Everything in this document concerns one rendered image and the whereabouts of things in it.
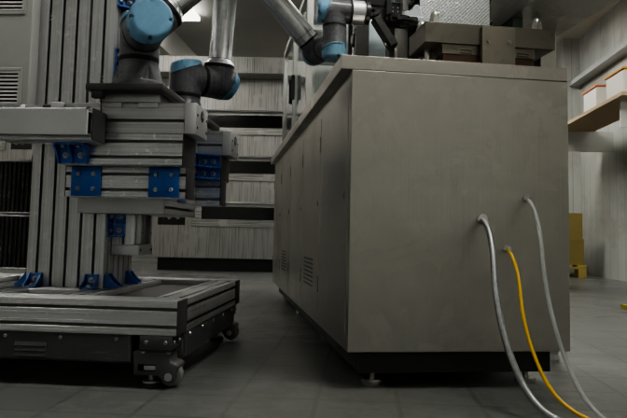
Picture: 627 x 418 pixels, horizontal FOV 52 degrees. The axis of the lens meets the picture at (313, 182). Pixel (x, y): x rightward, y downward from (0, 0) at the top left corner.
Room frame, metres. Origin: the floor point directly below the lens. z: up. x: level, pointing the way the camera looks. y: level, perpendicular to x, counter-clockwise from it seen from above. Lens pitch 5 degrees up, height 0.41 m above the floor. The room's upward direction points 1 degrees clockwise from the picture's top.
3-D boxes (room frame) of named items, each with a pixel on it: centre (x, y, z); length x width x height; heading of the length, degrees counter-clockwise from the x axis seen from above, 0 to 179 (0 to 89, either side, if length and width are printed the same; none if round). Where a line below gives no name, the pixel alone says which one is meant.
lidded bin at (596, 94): (5.98, -2.73, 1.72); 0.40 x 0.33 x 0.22; 176
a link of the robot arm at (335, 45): (2.01, -0.05, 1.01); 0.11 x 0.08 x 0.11; 23
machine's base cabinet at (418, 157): (3.03, -0.23, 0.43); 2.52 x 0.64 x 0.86; 8
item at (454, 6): (2.05, -0.45, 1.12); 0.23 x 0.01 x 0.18; 98
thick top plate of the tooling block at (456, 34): (1.93, -0.50, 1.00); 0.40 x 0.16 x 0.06; 98
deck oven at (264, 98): (7.33, 0.85, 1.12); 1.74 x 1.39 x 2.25; 89
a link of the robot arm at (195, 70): (2.39, 0.48, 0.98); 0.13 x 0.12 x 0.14; 127
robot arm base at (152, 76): (1.89, 0.53, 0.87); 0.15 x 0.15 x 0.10
